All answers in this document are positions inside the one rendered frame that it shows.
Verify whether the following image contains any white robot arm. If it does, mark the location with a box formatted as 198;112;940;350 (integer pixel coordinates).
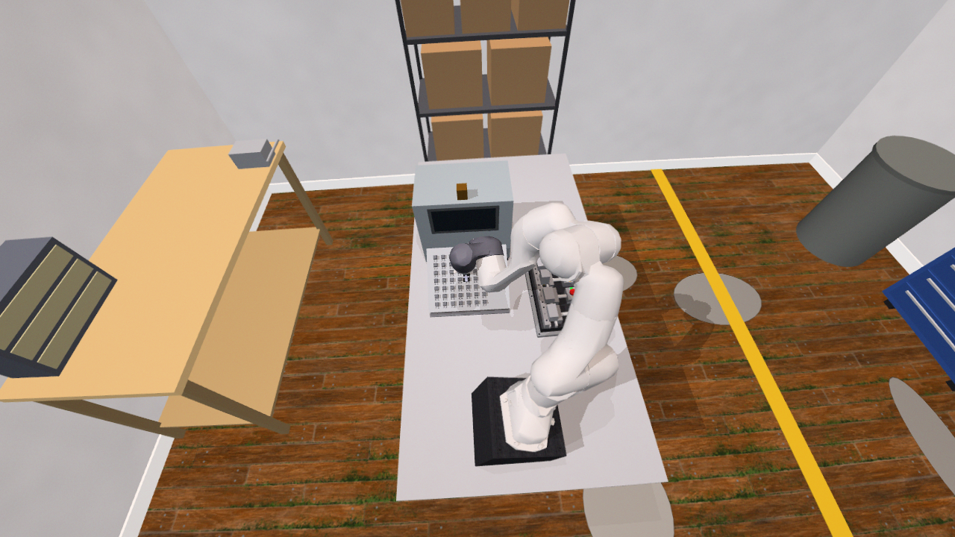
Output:
449;202;624;452

